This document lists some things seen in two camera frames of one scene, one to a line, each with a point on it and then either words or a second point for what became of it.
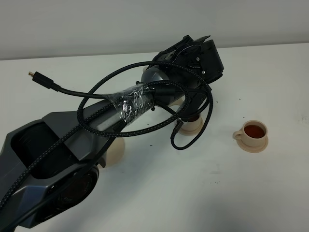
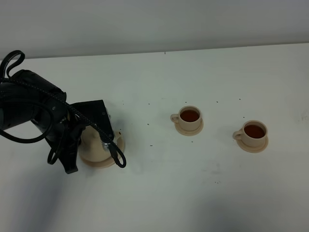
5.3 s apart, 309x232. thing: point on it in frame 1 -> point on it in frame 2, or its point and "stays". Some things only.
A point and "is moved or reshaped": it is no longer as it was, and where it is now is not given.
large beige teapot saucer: (115, 152) stays
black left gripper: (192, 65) -> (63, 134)
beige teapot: (151, 74) is moved or reshaped
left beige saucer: (190, 133) stays
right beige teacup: (253, 133) stays
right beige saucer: (252, 150) stays
